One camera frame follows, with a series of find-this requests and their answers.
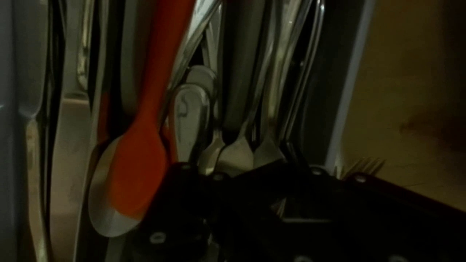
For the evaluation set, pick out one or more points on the grey cutlery tray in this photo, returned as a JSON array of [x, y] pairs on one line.
[[357, 74]]

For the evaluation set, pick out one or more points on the metal teaspoon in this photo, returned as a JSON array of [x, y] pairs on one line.
[[187, 122]]

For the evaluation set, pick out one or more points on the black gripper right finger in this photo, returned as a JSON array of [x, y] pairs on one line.
[[315, 219]]

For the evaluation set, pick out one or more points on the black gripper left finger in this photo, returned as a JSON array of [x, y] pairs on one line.
[[175, 213]]

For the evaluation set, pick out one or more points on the metal butter knife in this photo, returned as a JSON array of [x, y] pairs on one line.
[[70, 170], [31, 74]]

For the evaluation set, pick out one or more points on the orange plastic spatula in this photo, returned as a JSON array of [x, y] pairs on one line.
[[140, 170]]

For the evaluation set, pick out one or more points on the metal spoon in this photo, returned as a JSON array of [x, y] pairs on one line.
[[104, 219]]

